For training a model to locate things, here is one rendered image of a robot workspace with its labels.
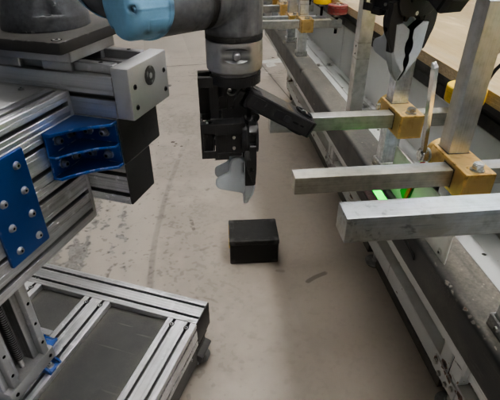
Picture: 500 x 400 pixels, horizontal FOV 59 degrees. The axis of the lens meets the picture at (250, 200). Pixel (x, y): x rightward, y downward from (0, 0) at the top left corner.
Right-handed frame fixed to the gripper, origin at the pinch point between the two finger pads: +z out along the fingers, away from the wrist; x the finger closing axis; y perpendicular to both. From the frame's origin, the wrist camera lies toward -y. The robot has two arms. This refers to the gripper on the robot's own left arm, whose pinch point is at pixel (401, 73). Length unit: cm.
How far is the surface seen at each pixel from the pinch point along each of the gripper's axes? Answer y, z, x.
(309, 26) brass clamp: 102, 16, -49
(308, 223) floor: 86, 99, -45
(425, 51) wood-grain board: 35, 9, -42
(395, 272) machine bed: 29, 83, -44
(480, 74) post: -7.8, -1.0, -8.1
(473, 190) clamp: -14.5, 15.0, -5.1
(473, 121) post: -8.2, 6.7, -9.1
